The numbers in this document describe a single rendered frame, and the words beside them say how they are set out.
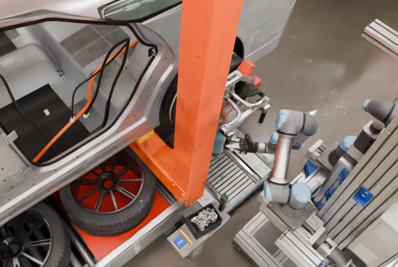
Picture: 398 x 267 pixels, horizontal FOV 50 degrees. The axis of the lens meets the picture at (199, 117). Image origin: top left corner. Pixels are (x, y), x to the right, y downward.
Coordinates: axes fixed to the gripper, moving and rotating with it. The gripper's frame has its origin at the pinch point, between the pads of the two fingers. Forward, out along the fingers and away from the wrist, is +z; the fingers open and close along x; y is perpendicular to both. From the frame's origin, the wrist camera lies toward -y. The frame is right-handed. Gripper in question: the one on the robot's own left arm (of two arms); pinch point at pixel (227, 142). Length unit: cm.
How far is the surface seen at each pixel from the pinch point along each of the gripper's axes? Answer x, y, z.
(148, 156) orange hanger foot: -8, 15, 51
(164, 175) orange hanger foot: -20.3, 16.3, 39.5
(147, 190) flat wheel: -25, 32, 50
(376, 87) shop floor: 135, 83, -159
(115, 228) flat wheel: -51, 40, 68
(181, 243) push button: -58, 35, 24
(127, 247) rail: -61, 44, 59
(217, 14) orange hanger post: -34, -137, 21
